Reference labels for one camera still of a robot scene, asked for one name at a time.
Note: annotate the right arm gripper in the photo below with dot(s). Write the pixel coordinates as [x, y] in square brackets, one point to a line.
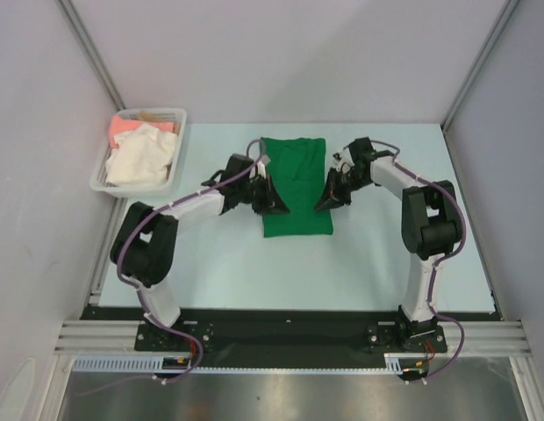
[342, 185]

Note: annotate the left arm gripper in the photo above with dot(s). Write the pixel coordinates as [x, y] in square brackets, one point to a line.
[270, 203]

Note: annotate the green t shirt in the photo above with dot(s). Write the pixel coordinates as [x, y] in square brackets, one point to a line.
[297, 169]

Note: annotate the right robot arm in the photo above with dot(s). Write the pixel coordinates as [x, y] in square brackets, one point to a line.
[433, 227]

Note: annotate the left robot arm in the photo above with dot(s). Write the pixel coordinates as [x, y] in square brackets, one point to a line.
[144, 248]

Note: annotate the cream t shirt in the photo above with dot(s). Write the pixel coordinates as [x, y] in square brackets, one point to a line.
[142, 158]

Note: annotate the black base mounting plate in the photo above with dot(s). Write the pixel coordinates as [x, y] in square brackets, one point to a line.
[218, 328]

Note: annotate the brown t shirt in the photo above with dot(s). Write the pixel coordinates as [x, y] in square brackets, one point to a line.
[158, 122]

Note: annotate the pink t shirt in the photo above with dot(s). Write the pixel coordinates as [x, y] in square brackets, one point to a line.
[119, 125]

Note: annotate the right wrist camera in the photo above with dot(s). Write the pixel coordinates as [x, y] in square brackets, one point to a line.
[342, 161]

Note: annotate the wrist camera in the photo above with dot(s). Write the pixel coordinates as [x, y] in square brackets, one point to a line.
[261, 166]
[342, 161]

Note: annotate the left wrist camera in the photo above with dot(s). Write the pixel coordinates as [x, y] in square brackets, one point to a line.
[261, 166]

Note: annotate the slotted grey cable duct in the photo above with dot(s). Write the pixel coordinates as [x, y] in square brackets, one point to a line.
[174, 365]

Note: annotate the right vertical aluminium post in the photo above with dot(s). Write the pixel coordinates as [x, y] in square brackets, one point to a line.
[491, 42]

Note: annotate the vertical aluminium post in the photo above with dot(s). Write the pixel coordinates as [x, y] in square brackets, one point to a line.
[90, 51]
[491, 42]

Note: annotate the left vertical aluminium post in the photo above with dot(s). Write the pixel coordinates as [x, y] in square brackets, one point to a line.
[90, 51]

